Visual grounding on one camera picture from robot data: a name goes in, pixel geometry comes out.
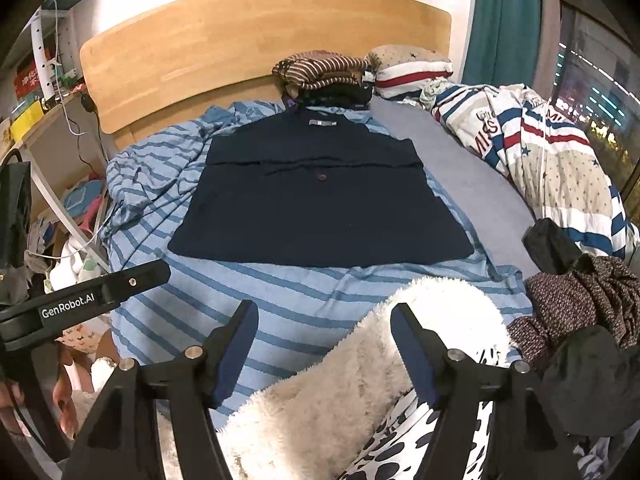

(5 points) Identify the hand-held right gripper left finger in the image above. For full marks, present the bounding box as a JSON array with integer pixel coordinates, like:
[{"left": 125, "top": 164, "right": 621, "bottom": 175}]
[{"left": 62, "top": 300, "right": 260, "bottom": 480}]

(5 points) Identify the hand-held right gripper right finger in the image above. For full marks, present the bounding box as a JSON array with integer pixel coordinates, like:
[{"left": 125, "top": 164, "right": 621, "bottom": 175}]
[{"left": 390, "top": 302, "right": 583, "bottom": 480}]

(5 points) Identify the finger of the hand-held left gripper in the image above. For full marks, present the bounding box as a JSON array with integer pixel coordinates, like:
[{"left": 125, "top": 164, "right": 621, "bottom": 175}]
[{"left": 97, "top": 259, "right": 172, "bottom": 306}]

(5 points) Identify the navy button cardigan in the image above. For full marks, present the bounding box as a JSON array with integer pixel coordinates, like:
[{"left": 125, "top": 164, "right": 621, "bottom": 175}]
[{"left": 167, "top": 109, "right": 476, "bottom": 268}]

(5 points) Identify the person's left hand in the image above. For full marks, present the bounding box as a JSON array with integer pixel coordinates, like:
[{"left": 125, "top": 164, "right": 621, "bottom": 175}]
[{"left": 0, "top": 347, "right": 81, "bottom": 438}]

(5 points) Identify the white leaf print cloth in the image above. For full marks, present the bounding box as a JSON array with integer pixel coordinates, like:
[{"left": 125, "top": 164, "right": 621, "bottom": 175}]
[{"left": 45, "top": 245, "right": 108, "bottom": 293}]

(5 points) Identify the white fleece spotted blanket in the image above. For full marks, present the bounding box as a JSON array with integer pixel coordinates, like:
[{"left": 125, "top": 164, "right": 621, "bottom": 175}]
[{"left": 70, "top": 275, "right": 511, "bottom": 480}]

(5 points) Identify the blue striped bed sheet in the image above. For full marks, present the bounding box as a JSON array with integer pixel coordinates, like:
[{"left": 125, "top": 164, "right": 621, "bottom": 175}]
[{"left": 100, "top": 100, "right": 533, "bottom": 433}]

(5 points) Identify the black hanging bag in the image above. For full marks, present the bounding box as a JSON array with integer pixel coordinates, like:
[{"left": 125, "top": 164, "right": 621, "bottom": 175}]
[{"left": 0, "top": 152, "right": 33, "bottom": 306}]

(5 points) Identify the blue packet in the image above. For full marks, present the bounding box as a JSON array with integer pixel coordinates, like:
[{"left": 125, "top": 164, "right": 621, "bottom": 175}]
[{"left": 62, "top": 177, "right": 106, "bottom": 218}]

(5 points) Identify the brown speckled garment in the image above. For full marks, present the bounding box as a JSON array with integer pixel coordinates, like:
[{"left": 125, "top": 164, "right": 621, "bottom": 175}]
[{"left": 505, "top": 252, "right": 640, "bottom": 371}]

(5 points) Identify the small black garment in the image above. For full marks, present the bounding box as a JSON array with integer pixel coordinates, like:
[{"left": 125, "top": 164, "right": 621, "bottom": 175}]
[{"left": 522, "top": 217, "right": 583, "bottom": 276}]

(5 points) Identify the yellow box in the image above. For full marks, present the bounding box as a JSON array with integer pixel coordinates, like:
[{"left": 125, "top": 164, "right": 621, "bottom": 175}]
[{"left": 9, "top": 102, "right": 46, "bottom": 141}]

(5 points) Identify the red box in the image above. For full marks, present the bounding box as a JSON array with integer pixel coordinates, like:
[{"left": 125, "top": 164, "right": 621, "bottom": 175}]
[{"left": 12, "top": 50, "right": 53, "bottom": 101}]

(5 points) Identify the star striped quilt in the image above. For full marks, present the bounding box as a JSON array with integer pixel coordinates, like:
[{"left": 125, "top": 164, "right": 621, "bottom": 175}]
[{"left": 420, "top": 82, "right": 633, "bottom": 261}]

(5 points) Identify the wooden headboard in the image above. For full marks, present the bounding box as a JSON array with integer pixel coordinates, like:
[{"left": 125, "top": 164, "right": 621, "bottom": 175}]
[{"left": 79, "top": 0, "right": 452, "bottom": 151}]

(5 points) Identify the black folded garment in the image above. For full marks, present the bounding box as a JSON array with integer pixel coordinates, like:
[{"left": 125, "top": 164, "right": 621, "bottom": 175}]
[{"left": 282, "top": 82, "right": 373, "bottom": 111}]

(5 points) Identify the brown striped folded garment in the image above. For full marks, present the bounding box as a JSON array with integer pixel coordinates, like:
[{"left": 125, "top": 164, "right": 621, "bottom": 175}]
[{"left": 272, "top": 50, "right": 373, "bottom": 92}]

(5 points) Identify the star striped pillow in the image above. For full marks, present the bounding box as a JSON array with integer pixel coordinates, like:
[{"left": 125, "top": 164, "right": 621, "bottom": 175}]
[{"left": 367, "top": 44, "right": 455, "bottom": 100}]

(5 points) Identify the window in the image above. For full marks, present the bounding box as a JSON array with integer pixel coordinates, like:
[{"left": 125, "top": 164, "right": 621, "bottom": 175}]
[{"left": 547, "top": 0, "right": 640, "bottom": 196}]

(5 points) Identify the teal curtain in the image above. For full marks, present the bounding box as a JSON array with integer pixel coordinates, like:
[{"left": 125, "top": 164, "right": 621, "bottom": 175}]
[{"left": 460, "top": 0, "right": 546, "bottom": 88}]

